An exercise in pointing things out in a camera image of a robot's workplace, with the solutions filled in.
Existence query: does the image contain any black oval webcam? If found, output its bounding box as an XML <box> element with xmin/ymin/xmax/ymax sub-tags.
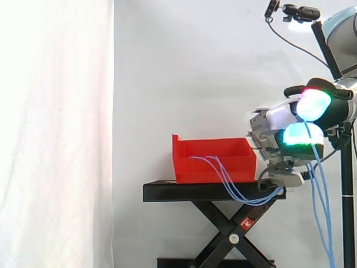
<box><xmin>296</xmin><ymin>6</ymin><xmax>322</xmax><ymax>22</ymax></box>

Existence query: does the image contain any black ball joint mount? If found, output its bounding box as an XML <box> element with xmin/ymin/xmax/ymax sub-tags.
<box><xmin>281</xmin><ymin>3</ymin><xmax>298</xmax><ymax>23</ymax></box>

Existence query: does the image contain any small black camera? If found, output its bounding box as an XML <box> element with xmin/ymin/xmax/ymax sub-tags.
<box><xmin>264</xmin><ymin>0</ymin><xmax>281</xmax><ymax>18</ymax></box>

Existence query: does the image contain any thin black camera rod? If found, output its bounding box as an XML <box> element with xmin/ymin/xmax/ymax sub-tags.
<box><xmin>311</xmin><ymin>21</ymin><xmax>342</xmax><ymax>79</ymax></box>

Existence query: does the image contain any black stand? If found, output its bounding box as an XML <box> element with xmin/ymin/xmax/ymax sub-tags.
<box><xmin>142</xmin><ymin>180</ymin><xmax>287</xmax><ymax>268</ymax></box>

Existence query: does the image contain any thick black pole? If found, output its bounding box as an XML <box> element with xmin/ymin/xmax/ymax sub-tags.
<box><xmin>340</xmin><ymin>122</ymin><xmax>357</xmax><ymax>268</ymax></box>

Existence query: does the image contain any red bin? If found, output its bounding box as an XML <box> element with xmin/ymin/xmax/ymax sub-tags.
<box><xmin>171</xmin><ymin>133</ymin><xmax>258</xmax><ymax>185</ymax></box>

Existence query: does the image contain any blue cable bundle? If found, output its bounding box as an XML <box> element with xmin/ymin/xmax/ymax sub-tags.
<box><xmin>187</xmin><ymin>119</ymin><xmax>336</xmax><ymax>268</ymax></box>

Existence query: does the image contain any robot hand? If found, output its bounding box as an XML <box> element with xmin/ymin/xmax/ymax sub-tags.
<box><xmin>245</xmin><ymin>78</ymin><xmax>349</xmax><ymax>194</ymax></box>

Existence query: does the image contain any grey camera cable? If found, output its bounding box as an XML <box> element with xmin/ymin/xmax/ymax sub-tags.
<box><xmin>266</xmin><ymin>15</ymin><xmax>334</xmax><ymax>69</ymax></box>

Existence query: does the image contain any thin black cable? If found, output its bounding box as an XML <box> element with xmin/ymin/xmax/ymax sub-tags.
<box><xmin>308</xmin><ymin>125</ymin><xmax>347</xmax><ymax>179</ymax></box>

